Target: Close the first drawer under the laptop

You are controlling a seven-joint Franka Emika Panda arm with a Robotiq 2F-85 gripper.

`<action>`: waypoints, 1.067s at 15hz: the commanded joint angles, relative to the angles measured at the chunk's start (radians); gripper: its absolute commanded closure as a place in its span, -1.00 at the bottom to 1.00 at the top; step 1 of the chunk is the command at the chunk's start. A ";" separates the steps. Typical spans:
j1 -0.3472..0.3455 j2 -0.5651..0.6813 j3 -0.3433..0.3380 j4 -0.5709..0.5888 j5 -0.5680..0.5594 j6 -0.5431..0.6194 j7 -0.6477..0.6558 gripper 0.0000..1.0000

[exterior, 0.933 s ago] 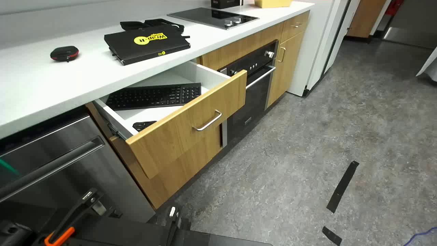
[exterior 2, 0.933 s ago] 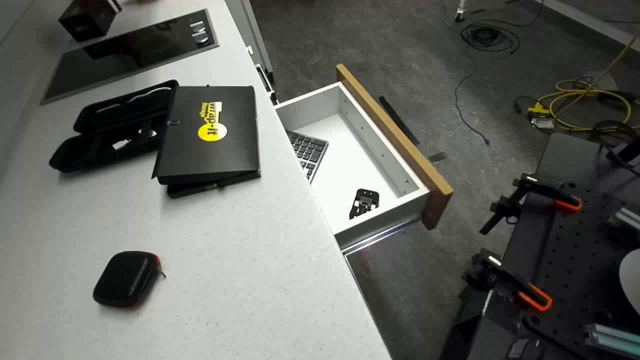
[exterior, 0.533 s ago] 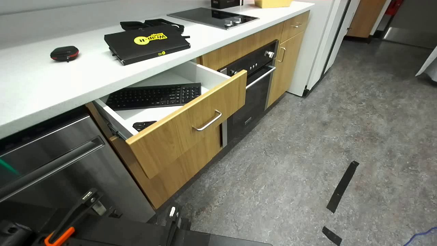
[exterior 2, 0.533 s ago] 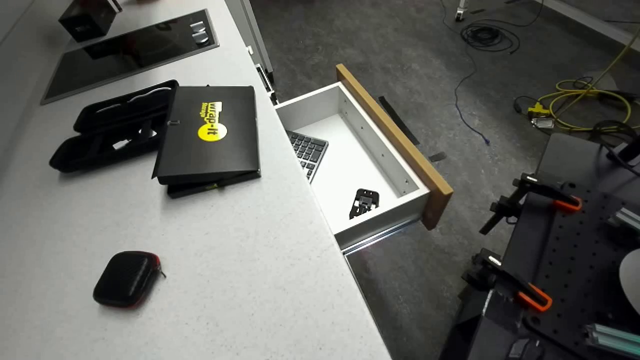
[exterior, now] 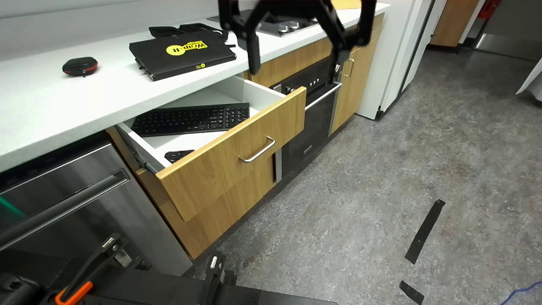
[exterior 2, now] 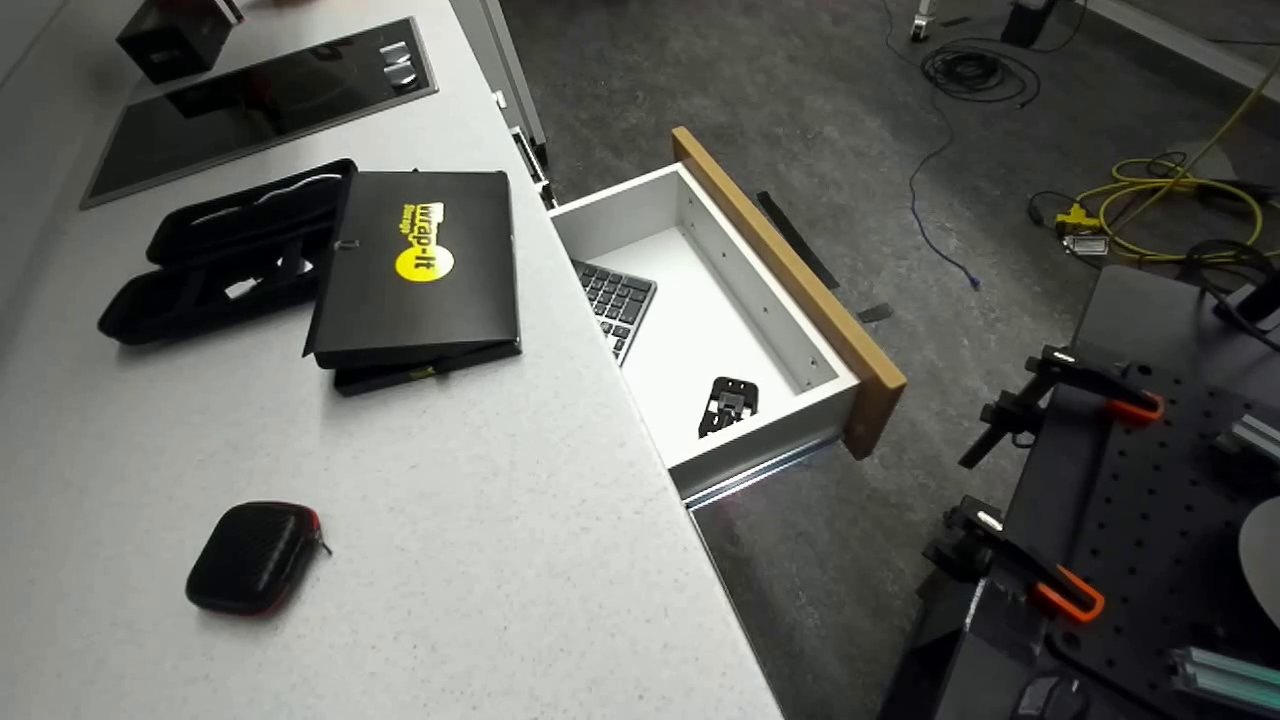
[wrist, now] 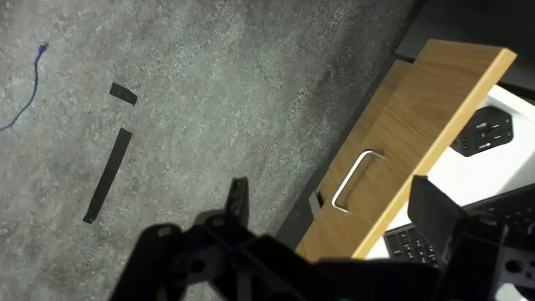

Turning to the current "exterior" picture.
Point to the black oven door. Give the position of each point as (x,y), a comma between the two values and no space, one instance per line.
(309,127)

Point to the short black tape strip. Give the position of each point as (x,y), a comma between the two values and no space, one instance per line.
(411,292)

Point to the black clamp with orange grip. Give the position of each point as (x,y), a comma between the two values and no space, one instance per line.
(91,262)

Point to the black cooktop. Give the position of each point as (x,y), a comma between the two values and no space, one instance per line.
(275,24)

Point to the black flat case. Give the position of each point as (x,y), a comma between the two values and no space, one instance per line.
(169,29)

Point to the yellow board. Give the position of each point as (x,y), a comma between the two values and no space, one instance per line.
(346,4)

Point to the black pouch with red zip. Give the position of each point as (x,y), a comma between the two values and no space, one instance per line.
(80,66)

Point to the black keyboard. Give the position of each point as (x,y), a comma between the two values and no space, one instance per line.
(190,119)

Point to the long black tape strip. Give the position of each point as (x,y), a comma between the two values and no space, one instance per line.
(424,232)

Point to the small black keypad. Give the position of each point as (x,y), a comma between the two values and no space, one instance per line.
(178,155)

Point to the black laptop with yellow sticker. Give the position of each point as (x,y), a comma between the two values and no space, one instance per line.
(182,55)

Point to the stainless steel dishwasher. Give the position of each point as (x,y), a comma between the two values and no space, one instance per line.
(101,203)

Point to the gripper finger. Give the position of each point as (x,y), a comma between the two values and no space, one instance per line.
(254,51)
(338,46)

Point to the wooden cabinet door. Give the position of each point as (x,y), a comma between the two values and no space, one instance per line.
(353,97)

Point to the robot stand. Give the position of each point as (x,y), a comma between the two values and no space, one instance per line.
(161,290)

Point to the white refrigerator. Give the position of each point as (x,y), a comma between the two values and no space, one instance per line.
(394,55)

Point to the tall wooden drawer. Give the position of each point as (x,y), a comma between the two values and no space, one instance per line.
(220,214)

